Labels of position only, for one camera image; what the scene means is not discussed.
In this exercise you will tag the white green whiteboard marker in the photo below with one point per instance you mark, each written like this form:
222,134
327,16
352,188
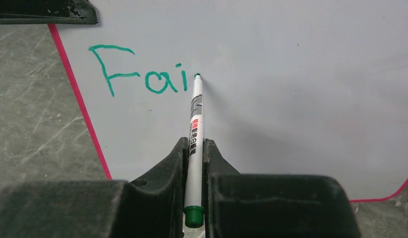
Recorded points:
193,210

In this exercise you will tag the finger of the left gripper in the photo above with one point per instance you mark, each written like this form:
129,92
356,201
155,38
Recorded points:
47,12

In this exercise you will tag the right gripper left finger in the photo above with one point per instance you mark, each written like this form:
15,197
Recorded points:
150,206

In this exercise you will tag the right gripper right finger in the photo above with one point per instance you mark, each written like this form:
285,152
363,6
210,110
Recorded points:
273,206

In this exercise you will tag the pink-framed whiteboard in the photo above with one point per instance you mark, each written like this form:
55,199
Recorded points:
314,87

